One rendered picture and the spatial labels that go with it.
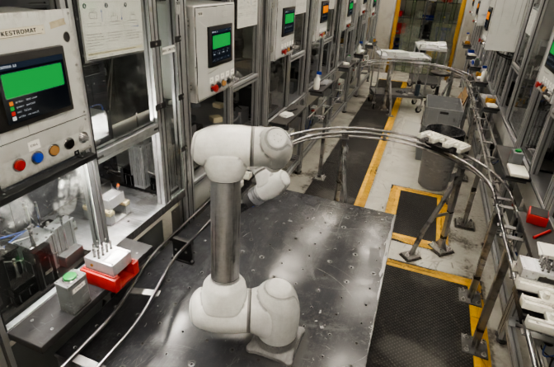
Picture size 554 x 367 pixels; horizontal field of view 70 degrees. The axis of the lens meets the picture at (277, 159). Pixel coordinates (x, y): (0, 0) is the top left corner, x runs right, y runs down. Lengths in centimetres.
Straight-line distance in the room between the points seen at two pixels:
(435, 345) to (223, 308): 160
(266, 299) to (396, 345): 136
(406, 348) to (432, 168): 213
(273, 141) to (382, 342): 174
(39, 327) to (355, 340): 111
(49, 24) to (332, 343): 146
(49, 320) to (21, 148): 57
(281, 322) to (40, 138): 98
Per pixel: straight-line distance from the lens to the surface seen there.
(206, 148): 124
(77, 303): 154
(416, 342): 273
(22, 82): 131
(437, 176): 434
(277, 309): 146
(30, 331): 155
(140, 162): 208
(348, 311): 182
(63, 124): 144
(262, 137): 122
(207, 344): 167
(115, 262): 155
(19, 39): 133
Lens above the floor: 196
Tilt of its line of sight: 25 degrees down
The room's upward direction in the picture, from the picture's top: 3 degrees clockwise
